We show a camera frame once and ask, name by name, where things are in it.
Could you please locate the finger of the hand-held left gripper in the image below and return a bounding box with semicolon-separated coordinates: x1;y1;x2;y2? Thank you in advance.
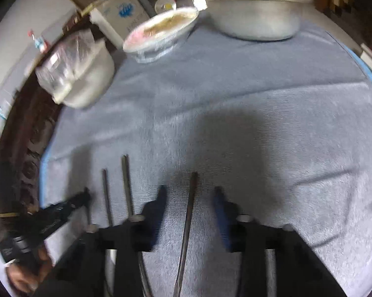
39;187;92;239

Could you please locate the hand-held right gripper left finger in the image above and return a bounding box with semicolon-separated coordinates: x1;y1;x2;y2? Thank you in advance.
45;185;168;297

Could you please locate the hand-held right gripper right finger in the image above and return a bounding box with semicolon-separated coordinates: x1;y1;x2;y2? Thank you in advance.
213;186;347;297

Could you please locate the dark metal chopstick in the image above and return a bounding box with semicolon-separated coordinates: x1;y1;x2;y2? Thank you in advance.
173;172;199;297
102;169;113;227
121;155;153;297
85;189;92;226

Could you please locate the person's left hand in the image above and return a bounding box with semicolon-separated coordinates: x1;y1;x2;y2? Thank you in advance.
5;244;55;294

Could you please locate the light blue table cover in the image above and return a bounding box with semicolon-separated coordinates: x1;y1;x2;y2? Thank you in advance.
39;42;372;211

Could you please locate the carved wooden sideboard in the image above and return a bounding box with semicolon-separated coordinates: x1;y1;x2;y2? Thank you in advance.
0;15;118;223

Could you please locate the white bowl with plastic wrap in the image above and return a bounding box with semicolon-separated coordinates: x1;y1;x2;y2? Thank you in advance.
35;28;116;109

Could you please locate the plastic-wrapped bowl of food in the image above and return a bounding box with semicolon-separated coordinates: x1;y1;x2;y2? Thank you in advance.
122;6;200;64

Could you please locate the white chest freezer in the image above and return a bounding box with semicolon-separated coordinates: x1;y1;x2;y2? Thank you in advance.
81;0;151;42

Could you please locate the metal pot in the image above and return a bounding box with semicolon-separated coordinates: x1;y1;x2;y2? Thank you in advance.
204;0;301;41

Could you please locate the small floor fan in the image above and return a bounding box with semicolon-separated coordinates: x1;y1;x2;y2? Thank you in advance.
154;0;177;13

